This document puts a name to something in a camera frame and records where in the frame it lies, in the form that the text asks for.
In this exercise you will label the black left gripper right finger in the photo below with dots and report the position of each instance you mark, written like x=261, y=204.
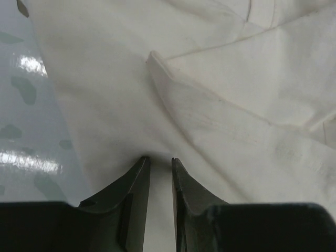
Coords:
x=204, y=222

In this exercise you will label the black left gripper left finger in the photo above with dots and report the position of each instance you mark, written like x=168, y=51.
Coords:
x=113, y=219

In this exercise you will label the cream white t-shirt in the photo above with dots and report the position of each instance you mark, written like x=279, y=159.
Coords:
x=242, y=92

